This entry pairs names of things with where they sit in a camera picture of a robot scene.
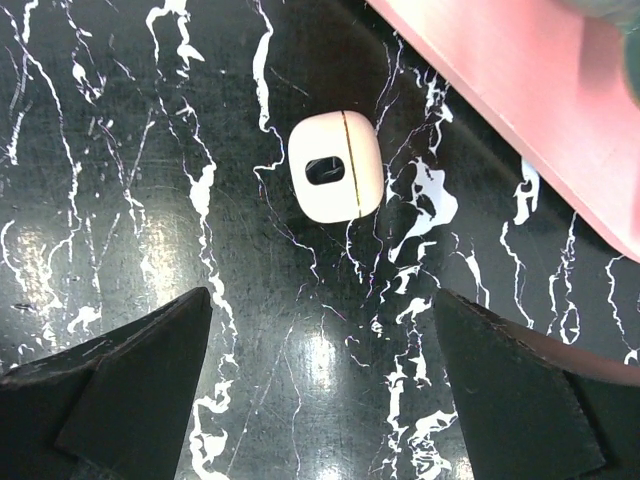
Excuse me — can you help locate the pink three-tier shelf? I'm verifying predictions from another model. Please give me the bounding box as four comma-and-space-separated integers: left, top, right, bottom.
373, 1, 639, 259

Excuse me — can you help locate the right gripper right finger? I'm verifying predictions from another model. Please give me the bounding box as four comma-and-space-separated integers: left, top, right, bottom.
434, 289, 639, 479

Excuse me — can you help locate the beige earbud charging case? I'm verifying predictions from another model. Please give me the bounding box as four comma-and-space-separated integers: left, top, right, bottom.
288, 110, 384, 224

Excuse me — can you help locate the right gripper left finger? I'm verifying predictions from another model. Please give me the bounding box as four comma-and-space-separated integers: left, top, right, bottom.
1, 287, 212, 479

